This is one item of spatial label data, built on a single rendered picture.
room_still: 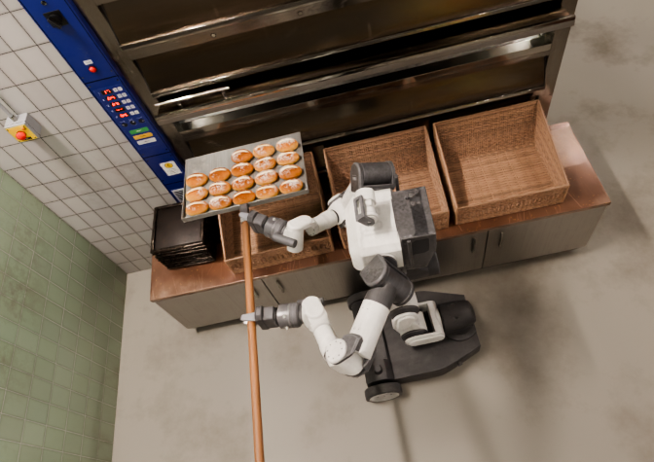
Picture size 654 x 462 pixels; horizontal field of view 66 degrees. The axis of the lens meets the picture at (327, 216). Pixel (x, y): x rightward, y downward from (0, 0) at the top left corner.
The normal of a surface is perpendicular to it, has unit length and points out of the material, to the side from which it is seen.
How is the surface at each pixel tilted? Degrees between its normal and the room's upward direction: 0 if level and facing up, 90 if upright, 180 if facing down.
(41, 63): 90
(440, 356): 0
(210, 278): 0
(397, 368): 0
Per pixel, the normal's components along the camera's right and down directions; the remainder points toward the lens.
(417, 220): -0.19, -0.52
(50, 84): 0.14, 0.83
